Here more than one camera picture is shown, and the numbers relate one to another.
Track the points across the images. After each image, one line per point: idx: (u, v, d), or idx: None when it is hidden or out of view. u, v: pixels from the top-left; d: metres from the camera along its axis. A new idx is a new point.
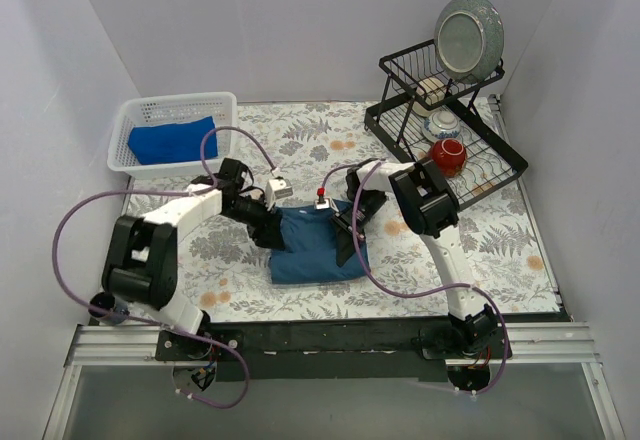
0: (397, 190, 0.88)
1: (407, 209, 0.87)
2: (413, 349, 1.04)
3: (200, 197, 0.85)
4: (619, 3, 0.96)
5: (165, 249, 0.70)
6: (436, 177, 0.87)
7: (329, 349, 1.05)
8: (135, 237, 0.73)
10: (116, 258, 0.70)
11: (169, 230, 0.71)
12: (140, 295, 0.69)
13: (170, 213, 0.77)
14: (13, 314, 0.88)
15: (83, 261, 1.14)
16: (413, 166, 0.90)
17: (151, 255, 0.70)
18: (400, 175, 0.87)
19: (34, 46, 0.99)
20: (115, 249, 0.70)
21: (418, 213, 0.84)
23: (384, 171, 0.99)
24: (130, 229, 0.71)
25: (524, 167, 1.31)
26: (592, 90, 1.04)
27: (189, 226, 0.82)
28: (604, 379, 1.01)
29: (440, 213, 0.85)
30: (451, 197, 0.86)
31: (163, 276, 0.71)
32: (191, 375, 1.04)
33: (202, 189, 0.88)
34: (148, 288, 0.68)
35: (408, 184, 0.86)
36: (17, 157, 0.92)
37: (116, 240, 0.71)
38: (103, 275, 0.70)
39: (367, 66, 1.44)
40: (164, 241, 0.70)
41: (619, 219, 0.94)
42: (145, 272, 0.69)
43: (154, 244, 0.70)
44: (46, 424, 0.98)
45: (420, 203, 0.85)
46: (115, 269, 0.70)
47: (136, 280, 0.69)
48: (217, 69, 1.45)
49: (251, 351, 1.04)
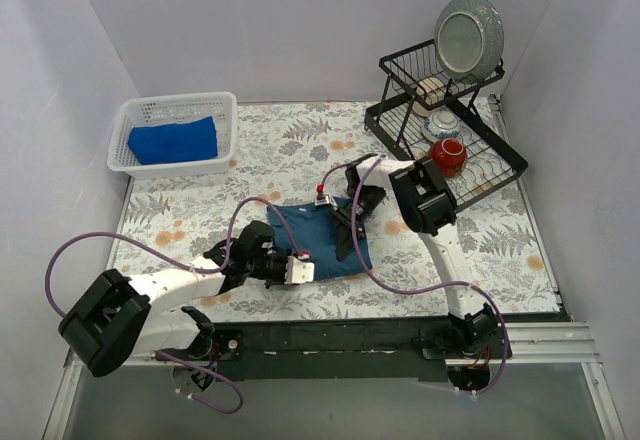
0: (396, 188, 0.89)
1: (405, 206, 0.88)
2: (413, 349, 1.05)
3: (199, 276, 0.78)
4: (619, 3, 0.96)
5: (128, 327, 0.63)
6: (435, 177, 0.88)
7: (329, 349, 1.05)
8: (113, 295, 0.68)
10: (82, 310, 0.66)
11: (141, 307, 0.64)
12: (88, 358, 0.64)
13: (156, 286, 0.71)
14: (13, 315, 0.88)
15: (83, 261, 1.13)
16: (413, 165, 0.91)
17: (112, 326, 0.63)
18: (400, 173, 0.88)
19: (35, 47, 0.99)
20: (87, 300, 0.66)
21: (416, 210, 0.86)
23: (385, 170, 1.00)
24: (108, 287, 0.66)
25: (524, 167, 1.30)
26: (592, 91, 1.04)
27: (173, 301, 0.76)
28: (604, 379, 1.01)
29: (438, 211, 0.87)
30: (450, 196, 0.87)
31: (118, 350, 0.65)
32: (191, 375, 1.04)
33: (207, 268, 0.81)
34: (93, 357, 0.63)
35: (407, 182, 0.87)
36: (17, 157, 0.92)
37: (90, 294, 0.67)
38: (65, 318, 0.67)
39: (367, 66, 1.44)
40: (127, 318, 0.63)
41: (619, 220, 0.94)
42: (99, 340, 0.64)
43: (119, 317, 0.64)
44: (46, 424, 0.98)
45: (418, 201, 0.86)
46: (76, 320, 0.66)
47: (89, 345, 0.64)
48: (217, 69, 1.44)
49: (252, 351, 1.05)
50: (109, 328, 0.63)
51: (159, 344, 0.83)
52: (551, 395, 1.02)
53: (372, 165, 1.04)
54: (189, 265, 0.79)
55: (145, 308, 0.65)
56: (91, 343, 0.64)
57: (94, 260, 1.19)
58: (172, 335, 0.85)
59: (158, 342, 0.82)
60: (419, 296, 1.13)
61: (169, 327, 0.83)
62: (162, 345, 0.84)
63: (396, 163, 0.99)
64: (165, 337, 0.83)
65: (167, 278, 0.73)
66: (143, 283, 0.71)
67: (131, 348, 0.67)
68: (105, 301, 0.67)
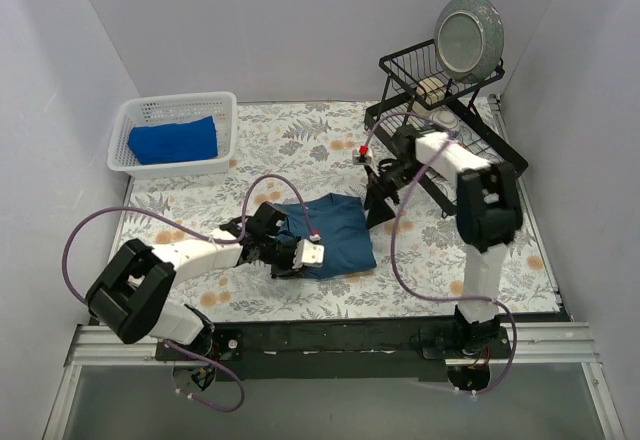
0: (458, 190, 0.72)
1: (464, 214, 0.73)
2: (414, 350, 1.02)
3: (218, 247, 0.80)
4: (619, 2, 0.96)
5: (155, 292, 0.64)
6: (509, 189, 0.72)
7: (328, 349, 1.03)
8: (137, 264, 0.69)
10: (107, 279, 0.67)
11: (167, 272, 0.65)
12: (116, 326, 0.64)
13: (178, 253, 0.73)
14: (12, 315, 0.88)
15: (83, 260, 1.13)
16: (485, 166, 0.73)
17: (140, 291, 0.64)
18: (470, 175, 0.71)
19: (34, 46, 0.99)
20: (112, 269, 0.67)
21: (475, 224, 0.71)
23: (447, 161, 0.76)
24: (132, 255, 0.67)
25: (524, 167, 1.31)
26: (593, 91, 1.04)
27: (194, 271, 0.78)
28: (604, 379, 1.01)
29: (500, 228, 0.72)
30: (519, 215, 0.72)
31: (145, 316, 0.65)
32: (191, 375, 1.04)
33: (224, 238, 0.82)
34: (122, 323, 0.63)
35: (477, 188, 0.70)
36: (17, 157, 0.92)
37: (115, 262, 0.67)
38: (90, 289, 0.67)
39: (367, 65, 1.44)
40: (155, 282, 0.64)
41: (620, 219, 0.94)
42: (127, 306, 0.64)
43: (146, 281, 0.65)
44: (46, 424, 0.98)
45: (482, 215, 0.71)
46: (102, 289, 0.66)
47: (116, 312, 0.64)
48: (217, 69, 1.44)
49: (251, 351, 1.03)
50: (136, 293, 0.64)
51: (168, 332, 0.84)
52: (551, 395, 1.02)
53: (435, 150, 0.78)
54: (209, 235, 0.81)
55: (171, 272, 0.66)
56: (119, 310, 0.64)
57: (94, 260, 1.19)
58: (181, 323, 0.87)
59: (168, 327, 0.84)
60: (419, 296, 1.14)
61: (178, 315, 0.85)
62: (171, 333, 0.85)
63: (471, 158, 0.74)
64: (175, 324, 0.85)
65: (189, 247, 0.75)
66: (166, 251, 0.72)
67: (157, 316, 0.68)
68: (129, 270, 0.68)
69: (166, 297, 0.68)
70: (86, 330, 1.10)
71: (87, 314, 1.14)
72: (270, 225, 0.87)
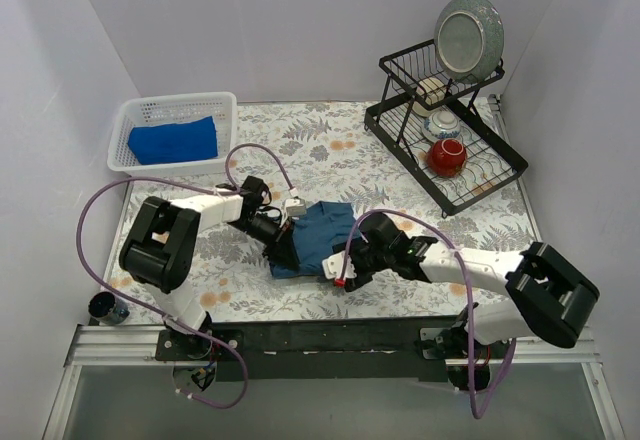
0: (518, 301, 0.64)
1: (542, 323, 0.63)
2: (413, 350, 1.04)
3: (224, 198, 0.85)
4: (619, 3, 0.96)
5: (187, 234, 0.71)
6: (562, 268, 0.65)
7: (329, 349, 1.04)
8: (160, 220, 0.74)
10: (138, 235, 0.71)
11: (192, 216, 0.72)
12: (157, 274, 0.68)
13: (194, 204, 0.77)
14: (12, 316, 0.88)
15: (84, 259, 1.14)
16: (521, 256, 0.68)
17: (173, 237, 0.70)
18: (522, 281, 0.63)
19: (33, 47, 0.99)
20: (140, 226, 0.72)
21: (563, 327, 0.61)
23: (479, 271, 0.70)
24: (156, 210, 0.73)
25: (524, 167, 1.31)
26: (593, 91, 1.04)
27: (208, 223, 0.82)
28: (604, 378, 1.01)
29: (583, 313, 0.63)
30: (587, 286, 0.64)
31: (181, 261, 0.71)
32: (191, 375, 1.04)
33: (226, 191, 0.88)
34: (163, 268, 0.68)
35: (535, 284, 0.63)
36: (17, 157, 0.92)
37: (141, 219, 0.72)
38: (121, 250, 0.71)
39: (367, 65, 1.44)
40: (186, 226, 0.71)
41: (619, 219, 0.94)
42: (165, 252, 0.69)
43: (177, 227, 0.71)
44: (46, 425, 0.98)
45: (561, 313, 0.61)
46: (135, 246, 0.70)
47: (155, 260, 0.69)
48: (217, 69, 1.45)
49: (252, 351, 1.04)
50: (171, 239, 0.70)
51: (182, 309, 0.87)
52: (551, 395, 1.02)
53: (456, 265, 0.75)
54: (213, 191, 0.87)
55: (195, 217, 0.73)
56: (157, 259, 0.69)
57: (94, 260, 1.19)
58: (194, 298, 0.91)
59: (184, 303, 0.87)
60: (419, 296, 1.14)
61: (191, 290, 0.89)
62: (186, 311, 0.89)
63: (487, 258, 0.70)
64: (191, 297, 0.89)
65: (203, 199, 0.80)
66: (182, 202, 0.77)
67: (189, 263, 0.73)
68: (154, 225, 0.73)
69: (194, 242, 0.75)
70: (87, 330, 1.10)
71: (87, 313, 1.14)
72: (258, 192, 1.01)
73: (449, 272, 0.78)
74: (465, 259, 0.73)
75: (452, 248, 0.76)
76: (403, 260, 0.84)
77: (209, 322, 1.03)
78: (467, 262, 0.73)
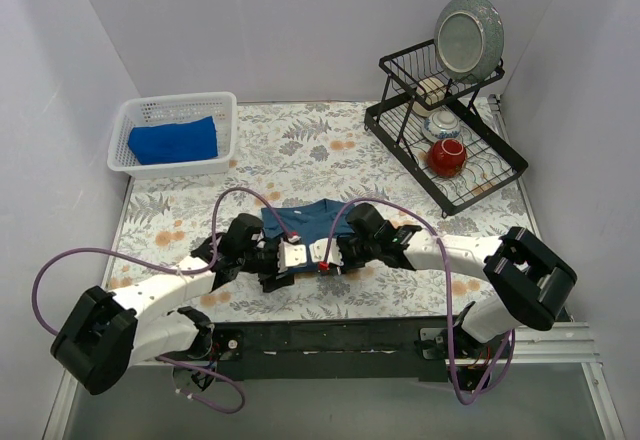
0: (495, 284, 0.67)
1: (518, 305, 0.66)
2: (413, 350, 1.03)
3: (187, 278, 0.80)
4: (619, 3, 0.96)
5: (117, 344, 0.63)
6: (540, 251, 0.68)
7: (329, 349, 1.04)
8: (100, 312, 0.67)
10: (70, 331, 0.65)
11: (128, 323, 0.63)
12: (82, 377, 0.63)
13: (142, 297, 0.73)
14: (12, 316, 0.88)
15: (83, 260, 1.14)
16: (501, 241, 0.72)
17: (102, 343, 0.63)
18: (500, 263, 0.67)
19: (34, 47, 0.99)
20: (75, 320, 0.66)
21: (538, 308, 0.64)
23: (459, 255, 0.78)
24: (93, 305, 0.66)
25: (524, 167, 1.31)
26: (592, 91, 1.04)
27: (164, 308, 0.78)
28: (604, 379, 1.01)
29: (559, 295, 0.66)
30: (564, 269, 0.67)
31: (111, 365, 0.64)
32: (191, 375, 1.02)
33: (194, 267, 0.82)
34: (89, 373, 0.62)
35: (512, 268, 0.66)
36: (17, 157, 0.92)
37: (78, 312, 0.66)
38: (54, 342, 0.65)
39: (367, 65, 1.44)
40: (117, 334, 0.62)
41: (619, 219, 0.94)
42: (88, 361, 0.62)
43: (108, 332, 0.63)
44: (46, 425, 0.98)
45: (538, 296, 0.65)
46: (67, 341, 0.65)
47: (78, 369, 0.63)
48: (217, 69, 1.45)
49: (251, 351, 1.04)
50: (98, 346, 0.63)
51: (158, 349, 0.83)
52: (551, 394, 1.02)
53: (438, 250, 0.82)
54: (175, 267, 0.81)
55: (132, 323, 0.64)
56: (83, 362, 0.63)
57: (94, 260, 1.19)
58: (170, 340, 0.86)
59: (157, 347, 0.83)
60: (419, 296, 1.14)
61: (166, 332, 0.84)
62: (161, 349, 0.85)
63: (468, 244, 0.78)
64: (163, 343, 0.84)
65: (153, 287, 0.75)
66: (129, 296, 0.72)
67: (126, 360, 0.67)
68: (93, 319, 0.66)
69: (132, 341, 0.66)
70: None
71: None
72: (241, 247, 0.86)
73: (432, 258, 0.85)
74: (447, 245, 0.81)
75: (434, 235, 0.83)
76: (389, 249, 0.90)
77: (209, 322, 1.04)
78: (449, 247, 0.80)
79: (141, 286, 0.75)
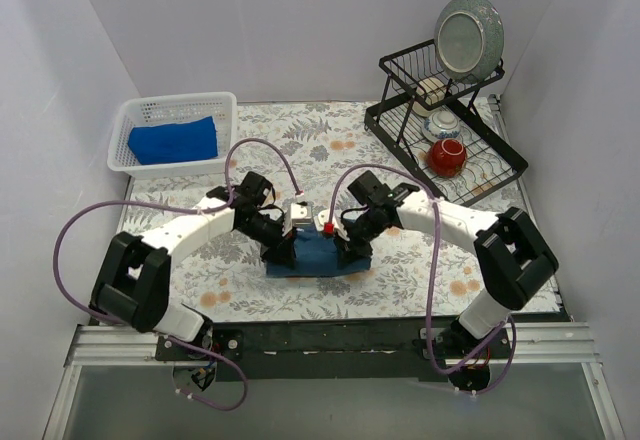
0: (481, 258, 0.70)
1: (498, 280, 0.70)
2: (413, 349, 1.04)
3: (209, 217, 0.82)
4: (619, 2, 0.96)
5: (155, 281, 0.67)
6: (531, 235, 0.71)
7: (329, 349, 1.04)
8: (131, 256, 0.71)
10: (106, 277, 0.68)
11: (162, 260, 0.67)
12: (128, 318, 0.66)
13: (171, 236, 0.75)
14: (12, 316, 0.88)
15: (83, 259, 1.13)
16: (497, 219, 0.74)
17: (142, 281, 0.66)
18: (490, 238, 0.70)
19: (33, 47, 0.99)
20: (109, 265, 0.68)
21: (516, 286, 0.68)
23: (452, 224, 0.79)
24: (126, 248, 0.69)
25: (524, 167, 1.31)
26: (593, 91, 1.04)
27: (192, 246, 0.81)
28: (604, 378, 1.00)
29: (539, 279, 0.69)
30: (550, 258, 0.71)
31: (151, 305, 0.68)
32: (191, 375, 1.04)
33: (214, 206, 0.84)
34: (135, 312, 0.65)
35: (501, 246, 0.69)
36: (17, 157, 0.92)
37: (110, 259, 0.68)
38: (93, 290, 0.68)
39: (367, 65, 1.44)
40: (156, 269, 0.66)
41: (620, 219, 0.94)
42: (132, 300, 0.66)
43: (146, 270, 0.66)
44: (46, 425, 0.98)
45: (518, 275, 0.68)
46: (105, 286, 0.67)
47: (121, 312, 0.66)
48: (217, 69, 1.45)
49: (252, 351, 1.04)
50: (138, 286, 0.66)
51: (172, 326, 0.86)
52: (550, 395, 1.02)
53: (432, 215, 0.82)
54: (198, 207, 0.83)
55: (165, 261, 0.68)
56: (126, 302, 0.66)
57: (94, 260, 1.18)
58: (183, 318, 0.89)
59: (171, 322, 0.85)
60: (419, 296, 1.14)
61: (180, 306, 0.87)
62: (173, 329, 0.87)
63: (461, 215, 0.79)
64: (178, 318, 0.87)
65: (180, 227, 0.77)
66: (157, 236, 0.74)
67: (164, 299, 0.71)
68: (125, 264, 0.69)
69: (168, 278, 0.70)
70: (87, 330, 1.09)
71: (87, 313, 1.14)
72: (258, 193, 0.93)
73: (424, 221, 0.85)
74: (442, 211, 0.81)
75: (432, 200, 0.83)
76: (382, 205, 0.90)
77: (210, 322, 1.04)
78: (443, 214, 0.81)
79: (166, 227, 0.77)
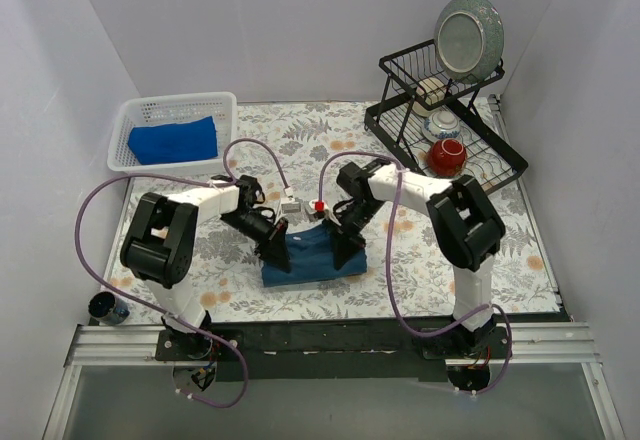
0: (433, 220, 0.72)
1: (448, 240, 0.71)
2: (414, 349, 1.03)
3: (221, 189, 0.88)
4: (619, 2, 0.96)
5: (187, 229, 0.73)
6: (481, 201, 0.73)
7: (329, 349, 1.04)
8: (157, 215, 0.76)
10: (137, 232, 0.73)
11: (191, 210, 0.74)
12: (159, 269, 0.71)
13: (192, 197, 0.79)
14: (13, 316, 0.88)
15: (83, 258, 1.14)
16: (450, 184, 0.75)
17: (171, 234, 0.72)
18: (443, 200, 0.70)
19: (33, 47, 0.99)
20: (138, 222, 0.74)
21: (464, 247, 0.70)
23: (413, 191, 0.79)
24: (153, 207, 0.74)
25: (524, 167, 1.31)
26: (592, 91, 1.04)
27: (208, 213, 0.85)
28: (604, 378, 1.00)
29: (486, 243, 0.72)
30: (497, 222, 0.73)
31: (181, 255, 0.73)
32: (191, 375, 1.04)
33: (223, 183, 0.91)
34: (166, 263, 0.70)
35: (452, 209, 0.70)
36: (17, 157, 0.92)
37: (140, 215, 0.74)
38: (122, 248, 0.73)
39: (367, 66, 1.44)
40: (185, 221, 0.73)
41: (620, 219, 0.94)
42: (164, 252, 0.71)
43: (175, 224, 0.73)
44: (46, 425, 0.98)
45: (467, 236, 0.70)
46: (135, 242, 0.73)
47: (157, 258, 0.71)
48: (217, 69, 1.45)
49: (251, 351, 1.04)
50: (171, 233, 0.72)
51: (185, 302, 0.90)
52: (550, 395, 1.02)
53: (395, 184, 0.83)
54: (209, 182, 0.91)
55: (193, 211, 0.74)
56: (157, 254, 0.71)
57: (94, 260, 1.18)
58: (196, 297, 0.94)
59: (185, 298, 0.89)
60: (419, 296, 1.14)
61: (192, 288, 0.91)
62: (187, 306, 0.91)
63: (424, 181, 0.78)
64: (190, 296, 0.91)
65: (200, 192, 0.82)
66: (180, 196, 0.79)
67: (190, 254, 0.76)
68: (152, 221, 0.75)
69: (194, 231, 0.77)
70: (87, 330, 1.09)
71: (87, 313, 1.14)
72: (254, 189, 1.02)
73: (391, 190, 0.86)
74: (405, 179, 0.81)
75: (399, 171, 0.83)
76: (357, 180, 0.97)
77: (209, 322, 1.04)
78: (406, 182, 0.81)
79: (188, 193, 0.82)
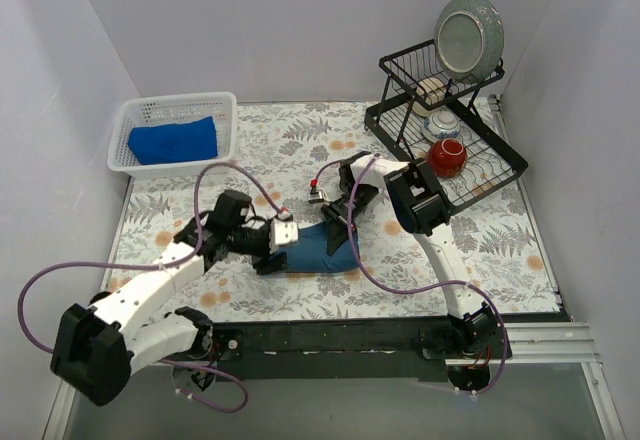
0: (391, 190, 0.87)
1: (401, 209, 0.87)
2: (413, 350, 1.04)
3: (172, 272, 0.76)
4: (619, 2, 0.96)
5: (108, 358, 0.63)
6: (429, 179, 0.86)
7: (329, 349, 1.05)
8: (87, 328, 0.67)
10: (62, 352, 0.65)
11: (113, 338, 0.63)
12: (85, 393, 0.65)
13: (127, 305, 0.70)
14: (13, 316, 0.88)
15: (83, 258, 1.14)
16: (407, 165, 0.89)
17: (91, 363, 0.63)
18: (396, 177, 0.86)
19: (34, 47, 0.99)
20: (62, 342, 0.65)
21: (411, 214, 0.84)
23: (380, 169, 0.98)
24: (76, 324, 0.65)
25: (524, 167, 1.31)
26: (592, 91, 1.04)
27: (156, 304, 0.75)
28: (604, 379, 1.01)
29: (432, 213, 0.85)
30: (443, 197, 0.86)
31: (108, 377, 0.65)
32: (191, 375, 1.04)
33: (178, 257, 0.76)
34: (90, 388, 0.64)
35: (402, 183, 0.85)
36: (17, 157, 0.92)
37: (63, 335, 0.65)
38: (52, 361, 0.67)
39: (367, 66, 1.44)
40: (103, 352, 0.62)
41: (619, 219, 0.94)
42: (86, 376, 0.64)
43: (94, 353, 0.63)
44: (46, 425, 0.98)
45: (413, 205, 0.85)
46: (61, 361, 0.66)
47: (79, 383, 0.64)
48: (218, 69, 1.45)
49: (252, 351, 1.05)
50: (92, 361, 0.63)
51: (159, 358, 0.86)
52: (551, 395, 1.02)
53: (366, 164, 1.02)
54: (159, 263, 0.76)
55: (117, 335, 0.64)
56: (82, 380, 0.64)
57: (94, 260, 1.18)
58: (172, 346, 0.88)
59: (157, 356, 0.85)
60: (419, 296, 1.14)
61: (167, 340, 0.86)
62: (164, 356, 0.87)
63: (390, 163, 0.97)
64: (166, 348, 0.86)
65: (137, 292, 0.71)
66: (112, 307, 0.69)
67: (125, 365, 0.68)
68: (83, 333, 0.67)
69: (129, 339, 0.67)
70: None
71: None
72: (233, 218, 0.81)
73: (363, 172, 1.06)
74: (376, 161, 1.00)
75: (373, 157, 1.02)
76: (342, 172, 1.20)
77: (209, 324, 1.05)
78: (377, 162, 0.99)
79: (123, 290, 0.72)
